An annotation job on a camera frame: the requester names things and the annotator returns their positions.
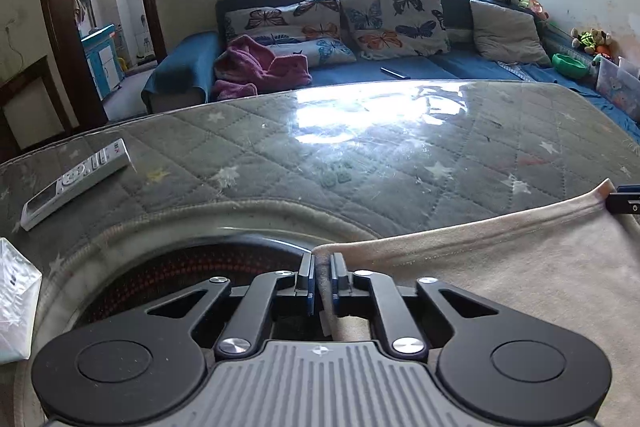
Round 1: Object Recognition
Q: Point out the long butterfly print cushion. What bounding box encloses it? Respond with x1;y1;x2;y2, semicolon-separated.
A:
223;0;343;45

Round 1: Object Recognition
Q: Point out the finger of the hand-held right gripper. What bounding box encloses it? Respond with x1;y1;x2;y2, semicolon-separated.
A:
605;184;640;219

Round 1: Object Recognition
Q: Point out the dark wooden door frame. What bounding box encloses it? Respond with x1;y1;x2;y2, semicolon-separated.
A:
34;0;168;128

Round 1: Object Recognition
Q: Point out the cream cloth garment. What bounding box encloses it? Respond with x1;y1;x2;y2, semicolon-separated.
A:
312;179;640;408

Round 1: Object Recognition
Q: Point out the plain grey cushion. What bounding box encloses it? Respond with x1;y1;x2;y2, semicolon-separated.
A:
469;0;553;68

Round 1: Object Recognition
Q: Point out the round black built-in burner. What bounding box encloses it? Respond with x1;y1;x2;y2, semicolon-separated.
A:
75;234;313;333

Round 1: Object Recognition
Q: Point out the translucent white plastic bag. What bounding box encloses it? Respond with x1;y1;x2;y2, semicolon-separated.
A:
0;237;43;363

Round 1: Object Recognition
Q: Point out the large butterfly print cushion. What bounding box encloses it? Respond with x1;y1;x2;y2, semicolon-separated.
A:
340;0;451;58

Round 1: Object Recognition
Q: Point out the brown and green plush toy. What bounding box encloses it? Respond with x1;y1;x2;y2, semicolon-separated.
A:
570;28;613;58

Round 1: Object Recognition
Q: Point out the wooden chair with pale back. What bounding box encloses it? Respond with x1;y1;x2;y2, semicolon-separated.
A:
0;56;68;162

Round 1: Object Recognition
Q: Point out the blue and white cabinet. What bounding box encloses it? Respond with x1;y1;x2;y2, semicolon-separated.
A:
81;24;126;100

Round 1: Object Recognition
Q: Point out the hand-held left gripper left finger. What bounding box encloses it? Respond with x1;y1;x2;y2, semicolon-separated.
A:
145;252;317;360

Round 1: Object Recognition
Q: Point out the pink fleece garment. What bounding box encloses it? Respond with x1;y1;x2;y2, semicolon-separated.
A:
212;34;313;102

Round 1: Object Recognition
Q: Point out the colourful plush toy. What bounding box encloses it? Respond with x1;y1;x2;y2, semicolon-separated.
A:
520;0;550;20

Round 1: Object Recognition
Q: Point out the green bowl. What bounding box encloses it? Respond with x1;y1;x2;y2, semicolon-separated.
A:
551;53;591;78

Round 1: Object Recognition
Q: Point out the small butterfly print cushion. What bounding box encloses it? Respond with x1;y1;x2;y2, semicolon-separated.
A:
270;38;357;68

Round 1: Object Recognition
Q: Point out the white remote control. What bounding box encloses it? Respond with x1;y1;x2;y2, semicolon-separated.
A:
21;138;132;232

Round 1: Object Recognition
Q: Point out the blue sofa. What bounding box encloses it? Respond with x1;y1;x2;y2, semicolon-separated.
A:
141;0;640;132

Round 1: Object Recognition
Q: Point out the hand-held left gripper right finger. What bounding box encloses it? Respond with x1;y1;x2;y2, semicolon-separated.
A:
330;252;501;360

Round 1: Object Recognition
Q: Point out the clear plastic storage box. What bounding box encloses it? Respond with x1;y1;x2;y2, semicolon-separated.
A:
595;56;640;112

